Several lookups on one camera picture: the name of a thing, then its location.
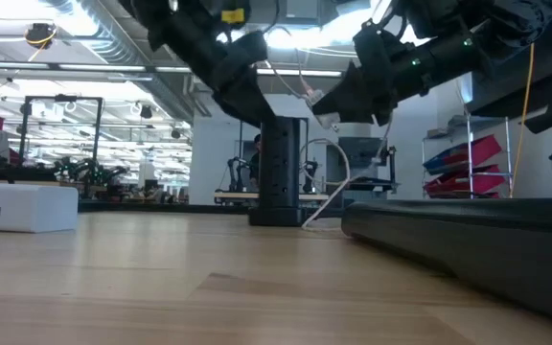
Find red storage bin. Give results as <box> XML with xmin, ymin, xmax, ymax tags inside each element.
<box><xmin>423</xmin><ymin>133</ymin><xmax>503</xmax><ymax>176</ymax></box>
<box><xmin>424</xmin><ymin>164</ymin><xmax>506</xmax><ymax>198</ymax></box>

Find person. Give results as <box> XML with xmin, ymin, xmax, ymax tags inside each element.
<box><xmin>248</xmin><ymin>133</ymin><xmax>263</xmax><ymax>189</ymax></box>

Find black tower power strip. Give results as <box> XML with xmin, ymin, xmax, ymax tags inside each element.
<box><xmin>248</xmin><ymin>116</ymin><xmax>307</xmax><ymax>227</ymax></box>

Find yellow extension cable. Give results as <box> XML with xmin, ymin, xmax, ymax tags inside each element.
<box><xmin>508</xmin><ymin>42</ymin><xmax>539</xmax><ymax>198</ymax></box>

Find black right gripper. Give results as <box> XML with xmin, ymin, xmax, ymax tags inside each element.
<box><xmin>311</xmin><ymin>18</ymin><xmax>433</xmax><ymax>126</ymax></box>

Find white power strip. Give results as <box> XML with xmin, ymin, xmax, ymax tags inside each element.
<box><xmin>0</xmin><ymin>181</ymin><xmax>80</xmax><ymax>235</ymax></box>

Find black background robot arms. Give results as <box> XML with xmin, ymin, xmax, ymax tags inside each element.
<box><xmin>54</xmin><ymin>156</ymin><xmax>129</xmax><ymax>196</ymax></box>

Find background wooden table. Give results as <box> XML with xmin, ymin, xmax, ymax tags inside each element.
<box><xmin>213</xmin><ymin>190</ymin><xmax>330</xmax><ymax>202</ymax></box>

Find metal shelf rack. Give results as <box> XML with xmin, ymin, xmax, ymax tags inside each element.
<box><xmin>422</xmin><ymin>114</ymin><xmax>515</xmax><ymax>200</ymax></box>

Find pale pink USB cable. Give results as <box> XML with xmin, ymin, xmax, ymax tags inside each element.
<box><xmin>264</xmin><ymin>47</ymin><xmax>396</xmax><ymax>235</ymax></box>

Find black background station frame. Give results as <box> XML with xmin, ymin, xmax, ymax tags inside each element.
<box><xmin>19</xmin><ymin>94</ymin><xmax>104</xmax><ymax>200</ymax></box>

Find black monitor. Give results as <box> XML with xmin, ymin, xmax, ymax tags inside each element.
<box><xmin>337</xmin><ymin>136</ymin><xmax>398</xmax><ymax>196</ymax></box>

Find long ceiling light strip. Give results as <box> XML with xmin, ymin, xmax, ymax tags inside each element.
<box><xmin>256</xmin><ymin>68</ymin><xmax>344</xmax><ymax>79</ymax></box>

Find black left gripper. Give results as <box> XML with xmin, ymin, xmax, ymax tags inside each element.
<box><xmin>198</xmin><ymin>31</ymin><xmax>277</xmax><ymax>128</ymax></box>

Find yellow ceiling cable reel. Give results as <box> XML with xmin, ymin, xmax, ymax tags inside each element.
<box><xmin>23</xmin><ymin>22</ymin><xmax>59</xmax><ymax>49</ymax></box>

